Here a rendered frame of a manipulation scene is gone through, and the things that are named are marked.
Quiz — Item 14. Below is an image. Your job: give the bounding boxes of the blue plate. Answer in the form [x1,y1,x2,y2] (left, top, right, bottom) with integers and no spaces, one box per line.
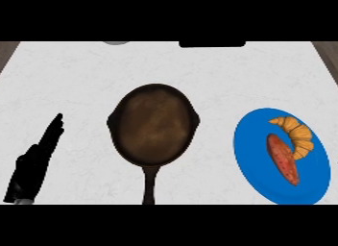
[233,108,331,206]

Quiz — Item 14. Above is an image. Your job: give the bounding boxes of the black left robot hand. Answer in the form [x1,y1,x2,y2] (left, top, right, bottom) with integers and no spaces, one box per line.
[1,112,65,205]

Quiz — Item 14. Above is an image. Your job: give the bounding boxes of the golden croissant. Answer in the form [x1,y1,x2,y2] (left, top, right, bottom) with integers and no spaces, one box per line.
[266,115,315,161]

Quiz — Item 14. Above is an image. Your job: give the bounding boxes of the dark brown cast-iron pan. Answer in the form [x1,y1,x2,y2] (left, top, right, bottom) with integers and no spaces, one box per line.
[104,83,202,206]

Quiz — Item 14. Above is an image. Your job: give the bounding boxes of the reddish sweet potato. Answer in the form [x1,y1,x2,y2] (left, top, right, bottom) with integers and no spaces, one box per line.
[265,133,300,187]

